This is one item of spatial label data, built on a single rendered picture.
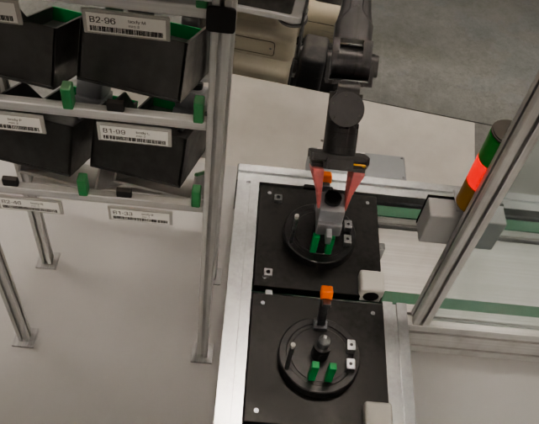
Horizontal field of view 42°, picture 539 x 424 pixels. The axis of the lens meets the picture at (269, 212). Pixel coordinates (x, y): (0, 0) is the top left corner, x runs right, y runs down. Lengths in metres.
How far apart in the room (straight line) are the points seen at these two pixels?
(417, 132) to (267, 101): 0.38
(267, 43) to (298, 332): 0.93
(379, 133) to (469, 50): 1.85
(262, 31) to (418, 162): 0.55
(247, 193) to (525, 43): 2.49
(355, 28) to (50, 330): 0.77
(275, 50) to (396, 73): 1.41
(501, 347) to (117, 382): 0.71
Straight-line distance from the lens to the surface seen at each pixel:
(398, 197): 1.48
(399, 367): 1.27
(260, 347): 1.22
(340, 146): 1.19
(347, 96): 1.12
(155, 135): 0.85
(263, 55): 1.95
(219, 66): 0.77
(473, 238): 1.10
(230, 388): 1.20
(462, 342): 1.38
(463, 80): 3.36
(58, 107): 0.85
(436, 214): 1.10
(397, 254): 1.44
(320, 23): 2.17
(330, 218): 1.23
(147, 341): 1.35
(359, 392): 1.22
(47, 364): 1.35
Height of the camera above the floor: 2.06
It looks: 52 degrees down
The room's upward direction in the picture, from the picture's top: 9 degrees clockwise
